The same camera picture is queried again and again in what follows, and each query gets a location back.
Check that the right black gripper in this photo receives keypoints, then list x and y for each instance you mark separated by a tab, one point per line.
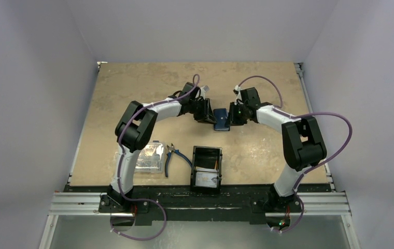
237	113

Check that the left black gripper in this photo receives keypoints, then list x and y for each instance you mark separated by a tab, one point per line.
207	115

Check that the blue leather card holder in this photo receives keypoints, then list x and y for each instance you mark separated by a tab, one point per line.
222	121

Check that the black plastic card box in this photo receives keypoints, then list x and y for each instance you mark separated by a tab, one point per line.
206	157

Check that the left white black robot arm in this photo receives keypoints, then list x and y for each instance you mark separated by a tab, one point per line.
134	131

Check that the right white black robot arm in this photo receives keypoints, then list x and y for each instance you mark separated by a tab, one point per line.
303	145

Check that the white card stack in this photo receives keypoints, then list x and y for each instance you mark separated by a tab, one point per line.
207	178

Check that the clear plastic parts box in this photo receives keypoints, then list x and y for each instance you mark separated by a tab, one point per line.
152	158

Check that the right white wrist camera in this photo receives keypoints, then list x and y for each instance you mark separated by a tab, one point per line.
238	98

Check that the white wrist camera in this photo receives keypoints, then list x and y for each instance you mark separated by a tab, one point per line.
238	98
203	91

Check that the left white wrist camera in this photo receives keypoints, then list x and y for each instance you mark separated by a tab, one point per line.
203	91

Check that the black aluminium mounting rail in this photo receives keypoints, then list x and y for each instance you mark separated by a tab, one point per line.
235	203

